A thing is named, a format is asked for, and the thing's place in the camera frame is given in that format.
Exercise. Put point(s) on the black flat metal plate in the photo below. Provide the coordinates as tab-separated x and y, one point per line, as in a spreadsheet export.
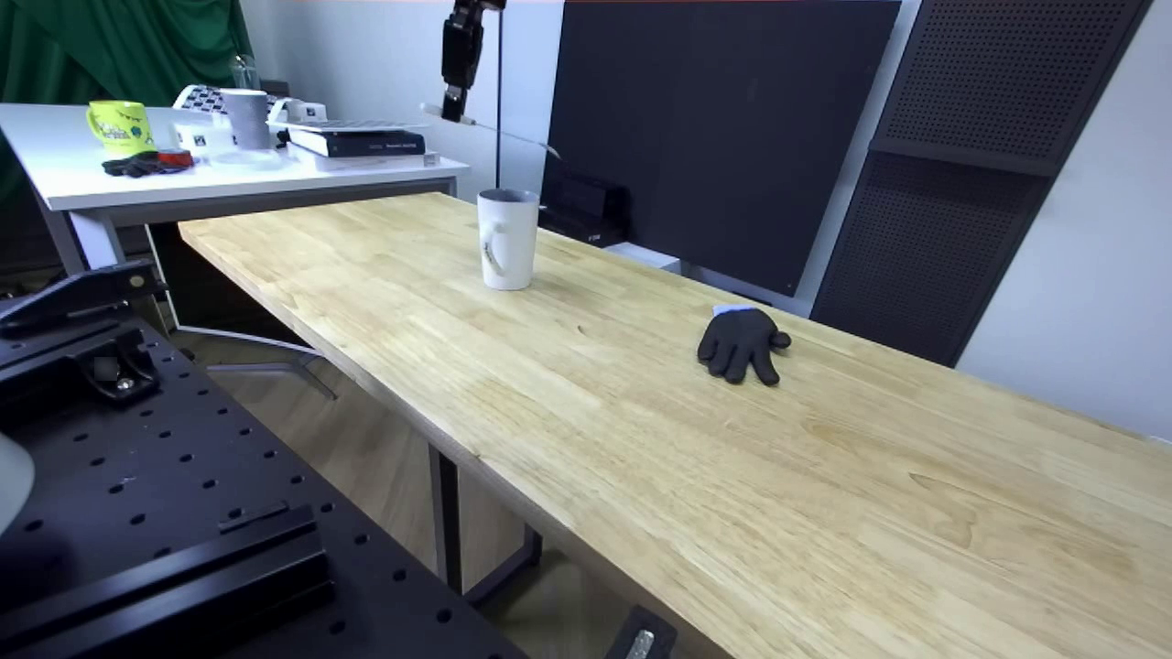
75	297

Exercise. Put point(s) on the black solid wall panel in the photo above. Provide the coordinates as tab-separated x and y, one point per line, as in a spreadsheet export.
707	124

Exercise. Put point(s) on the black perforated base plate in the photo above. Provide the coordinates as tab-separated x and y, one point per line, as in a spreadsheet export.
186	490

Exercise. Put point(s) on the black perforated cabinet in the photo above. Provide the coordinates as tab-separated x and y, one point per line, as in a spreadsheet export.
955	185

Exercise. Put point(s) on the white round disc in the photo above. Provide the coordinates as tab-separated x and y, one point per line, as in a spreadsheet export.
11	480

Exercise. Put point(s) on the black book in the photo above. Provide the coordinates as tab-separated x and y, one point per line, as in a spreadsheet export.
362	143

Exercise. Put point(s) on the yellow-green cup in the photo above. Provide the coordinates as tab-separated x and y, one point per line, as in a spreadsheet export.
120	125

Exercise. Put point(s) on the white patterned box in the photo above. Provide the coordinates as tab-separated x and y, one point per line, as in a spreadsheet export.
197	117

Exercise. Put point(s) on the black bracket with bolts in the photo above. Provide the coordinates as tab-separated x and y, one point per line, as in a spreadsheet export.
120	375

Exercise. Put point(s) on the green curtain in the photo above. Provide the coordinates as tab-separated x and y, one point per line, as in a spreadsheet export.
110	51

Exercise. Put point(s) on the white ceramic mug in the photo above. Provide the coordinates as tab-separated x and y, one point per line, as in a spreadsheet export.
513	250

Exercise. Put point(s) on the small white object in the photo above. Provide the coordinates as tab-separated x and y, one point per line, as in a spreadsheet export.
297	113

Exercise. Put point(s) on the white frame post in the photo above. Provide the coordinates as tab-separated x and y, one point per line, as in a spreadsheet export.
855	159

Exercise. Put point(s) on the grey mug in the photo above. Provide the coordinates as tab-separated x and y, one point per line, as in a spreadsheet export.
249	118

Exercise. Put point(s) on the white desk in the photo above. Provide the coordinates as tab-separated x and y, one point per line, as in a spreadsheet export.
75	170

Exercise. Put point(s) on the black work glove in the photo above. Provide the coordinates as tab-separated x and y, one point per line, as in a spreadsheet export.
738	344

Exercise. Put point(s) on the black table leg frame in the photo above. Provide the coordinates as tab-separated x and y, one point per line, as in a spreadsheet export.
448	524

